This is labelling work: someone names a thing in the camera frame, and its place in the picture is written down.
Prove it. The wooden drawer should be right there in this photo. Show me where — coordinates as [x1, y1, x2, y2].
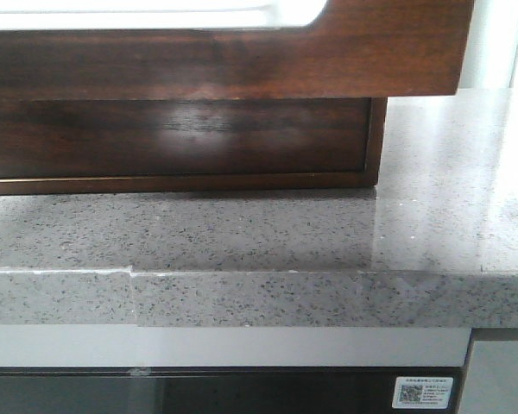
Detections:
[0, 1, 473, 100]
[0, 98, 370, 179]

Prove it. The dark wooden drawer cabinet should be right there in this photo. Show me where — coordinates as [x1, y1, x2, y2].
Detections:
[0, 95, 389, 196]

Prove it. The white QR code sticker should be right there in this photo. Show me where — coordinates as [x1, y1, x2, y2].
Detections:
[392, 377, 454, 410]

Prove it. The white curtain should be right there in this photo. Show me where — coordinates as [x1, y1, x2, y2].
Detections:
[458, 0, 518, 91]

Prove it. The white under-counter panel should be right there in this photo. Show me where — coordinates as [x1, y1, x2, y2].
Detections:
[0, 324, 471, 367]

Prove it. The grey cabinet door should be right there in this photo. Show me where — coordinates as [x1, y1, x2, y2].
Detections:
[458, 341, 518, 414]

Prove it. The black glass oven door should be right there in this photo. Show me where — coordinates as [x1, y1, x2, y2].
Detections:
[0, 367, 462, 413]

